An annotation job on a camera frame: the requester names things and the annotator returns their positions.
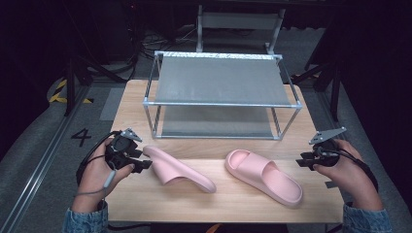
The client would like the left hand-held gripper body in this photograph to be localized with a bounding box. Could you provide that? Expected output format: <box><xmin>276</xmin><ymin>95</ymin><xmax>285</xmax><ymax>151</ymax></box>
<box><xmin>104</xmin><ymin>127</ymin><xmax>144</xmax><ymax>171</ymax></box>

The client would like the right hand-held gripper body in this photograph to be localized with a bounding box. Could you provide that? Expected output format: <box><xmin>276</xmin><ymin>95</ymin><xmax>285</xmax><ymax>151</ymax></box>
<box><xmin>307</xmin><ymin>126</ymin><xmax>348</xmax><ymax>168</ymax></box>

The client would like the pink slipper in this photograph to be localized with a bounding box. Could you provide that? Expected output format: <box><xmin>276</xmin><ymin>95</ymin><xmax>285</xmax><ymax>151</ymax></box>
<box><xmin>224</xmin><ymin>149</ymin><xmax>304</xmax><ymax>209</ymax></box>
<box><xmin>142</xmin><ymin>145</ymin><xmax>218</xmax><ymax>194</ymax></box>

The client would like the grey metal shoe rack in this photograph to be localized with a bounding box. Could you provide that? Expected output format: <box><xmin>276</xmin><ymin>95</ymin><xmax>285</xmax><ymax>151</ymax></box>
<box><xmin>142</xmin><ymin>50</ymin><xmax>303</xmax><ymax>141</ymax></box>

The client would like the person's left hand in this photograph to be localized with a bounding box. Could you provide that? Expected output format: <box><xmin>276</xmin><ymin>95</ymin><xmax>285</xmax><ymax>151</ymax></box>
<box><xmin>76</xmin><ymin>139</ymin><xmax>136</xmax><ymax>199</ymax></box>

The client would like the person's right hand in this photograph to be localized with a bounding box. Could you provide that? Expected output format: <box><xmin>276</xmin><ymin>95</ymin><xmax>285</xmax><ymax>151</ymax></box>
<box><xmin>312</xmin><ymin>139</ymin><xmax>378</xmax><ymax>203</ymax></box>

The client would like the black tripod stand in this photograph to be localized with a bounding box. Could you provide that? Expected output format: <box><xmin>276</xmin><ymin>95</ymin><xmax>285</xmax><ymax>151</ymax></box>
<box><xmin>62</xmin><ymin>52</ymin><xmax>128</xmax><ymax>117</ymax></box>
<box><xmin>291</xmin><ymin>54</ymin><xmax>342</xmax><ymax>122</ymax></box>

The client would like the yellow black floor tape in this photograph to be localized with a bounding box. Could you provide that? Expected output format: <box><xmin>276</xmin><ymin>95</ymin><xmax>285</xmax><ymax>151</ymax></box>
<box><xmin>48</xmin><ymin>79</ymin><xmax>95</xmax><ymax>105</ymax></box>

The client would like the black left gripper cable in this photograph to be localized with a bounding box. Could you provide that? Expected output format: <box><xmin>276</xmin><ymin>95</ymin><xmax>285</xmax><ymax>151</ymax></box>
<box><xmin>75</xmin><ymin>130</ymin><xmax>121</xmax><ymax>186</ymax></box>

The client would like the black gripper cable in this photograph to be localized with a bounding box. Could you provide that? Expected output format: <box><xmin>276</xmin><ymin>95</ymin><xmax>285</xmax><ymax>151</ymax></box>
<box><xmin>324</xmin><ymin>148</ymin><xmax>380</xmax><ymax>192</ymax></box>
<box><xmin>75</xmin><ymin>130</ymin><xmax>121</xmax><ymax>186</ymax></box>

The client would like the grey left gripper cable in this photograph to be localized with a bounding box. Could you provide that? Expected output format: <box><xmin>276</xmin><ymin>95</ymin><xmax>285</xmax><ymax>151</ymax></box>
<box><xmin>75</xmin><ymin>169</ymin><xmax>118</xmax><ymax>199</ymax></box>

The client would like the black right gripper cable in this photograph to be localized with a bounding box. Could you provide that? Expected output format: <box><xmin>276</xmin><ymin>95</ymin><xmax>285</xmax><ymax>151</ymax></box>
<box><xmin>324</xmin><ymin>148</ymin><xmax>380</xmax><ymax>192</ymax></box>

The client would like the metal floor rail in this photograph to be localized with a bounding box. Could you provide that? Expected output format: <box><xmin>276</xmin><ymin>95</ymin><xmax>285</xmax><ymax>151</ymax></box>
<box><xmin>0</xmin><ymin>84</ymin><xmax>92</xmax><ymax>233</ymax></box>

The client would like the bundle of floor cables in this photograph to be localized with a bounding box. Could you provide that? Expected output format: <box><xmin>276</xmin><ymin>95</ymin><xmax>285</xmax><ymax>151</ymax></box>
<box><xmin>137</xmin><ymin>27</ymin><xmax>199</xmax><ymax>52</ymax></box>

